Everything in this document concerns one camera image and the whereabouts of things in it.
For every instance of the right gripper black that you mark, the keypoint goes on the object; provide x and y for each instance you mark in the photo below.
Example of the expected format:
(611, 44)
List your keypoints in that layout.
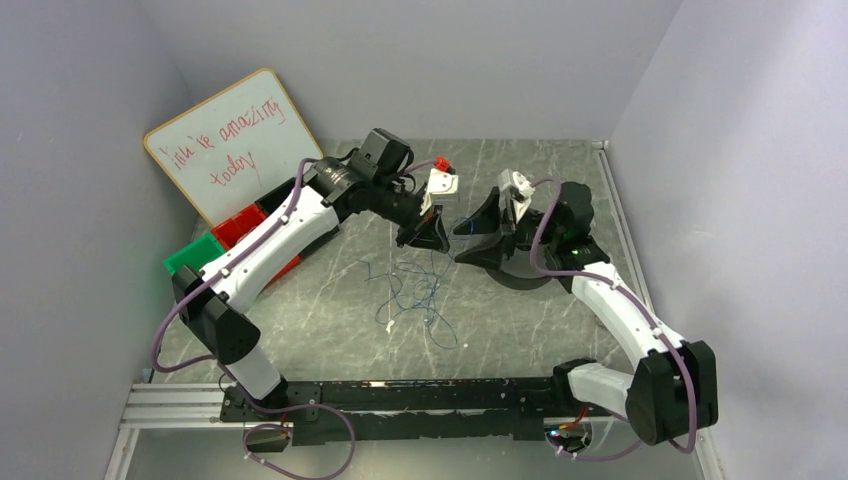
(506, 225)

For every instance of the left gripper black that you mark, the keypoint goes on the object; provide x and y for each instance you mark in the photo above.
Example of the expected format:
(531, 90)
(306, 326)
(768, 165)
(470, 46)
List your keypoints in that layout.
(416, 221)

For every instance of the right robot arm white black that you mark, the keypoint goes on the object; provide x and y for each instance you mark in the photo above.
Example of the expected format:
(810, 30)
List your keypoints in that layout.
(671, 393)

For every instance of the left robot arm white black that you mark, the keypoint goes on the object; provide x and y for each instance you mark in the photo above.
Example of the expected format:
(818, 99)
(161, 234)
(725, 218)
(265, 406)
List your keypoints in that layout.
(380, 176)

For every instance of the black spool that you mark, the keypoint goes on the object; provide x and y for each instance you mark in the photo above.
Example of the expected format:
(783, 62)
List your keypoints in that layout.
(517, 273)

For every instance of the red bin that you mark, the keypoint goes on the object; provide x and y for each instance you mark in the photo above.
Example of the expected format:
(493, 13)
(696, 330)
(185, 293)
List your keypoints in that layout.
(235, 228)

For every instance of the whiteboard with red writing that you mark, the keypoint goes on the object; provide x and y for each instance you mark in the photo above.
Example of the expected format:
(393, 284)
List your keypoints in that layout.
(235, 147)

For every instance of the green bin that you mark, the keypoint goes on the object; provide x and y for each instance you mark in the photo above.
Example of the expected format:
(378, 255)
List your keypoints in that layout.
(202, 250)

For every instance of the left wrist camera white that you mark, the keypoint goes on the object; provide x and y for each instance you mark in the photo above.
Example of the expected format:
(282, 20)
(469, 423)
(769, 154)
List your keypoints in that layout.
(442, 182)

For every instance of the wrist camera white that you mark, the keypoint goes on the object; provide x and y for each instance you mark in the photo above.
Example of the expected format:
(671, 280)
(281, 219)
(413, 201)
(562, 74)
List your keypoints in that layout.
(515, 196)
(442, 182)

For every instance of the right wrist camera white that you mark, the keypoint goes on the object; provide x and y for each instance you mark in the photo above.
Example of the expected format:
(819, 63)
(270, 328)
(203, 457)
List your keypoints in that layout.
(515, 196)

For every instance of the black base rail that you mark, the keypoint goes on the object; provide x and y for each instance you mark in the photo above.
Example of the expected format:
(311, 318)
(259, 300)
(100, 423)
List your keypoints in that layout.
(521, 408)

